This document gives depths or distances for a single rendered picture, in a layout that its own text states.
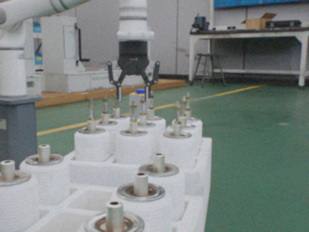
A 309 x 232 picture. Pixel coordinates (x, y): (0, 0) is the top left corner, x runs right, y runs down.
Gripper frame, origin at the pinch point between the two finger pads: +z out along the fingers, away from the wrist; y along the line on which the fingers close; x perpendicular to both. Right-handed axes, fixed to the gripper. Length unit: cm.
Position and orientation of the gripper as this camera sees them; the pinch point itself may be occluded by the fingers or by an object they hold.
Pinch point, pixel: (133, 95)
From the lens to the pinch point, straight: 99.8
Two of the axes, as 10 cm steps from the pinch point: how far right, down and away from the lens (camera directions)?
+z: 0.0, 9.8, 1.8
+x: 1.1, 1.8, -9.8
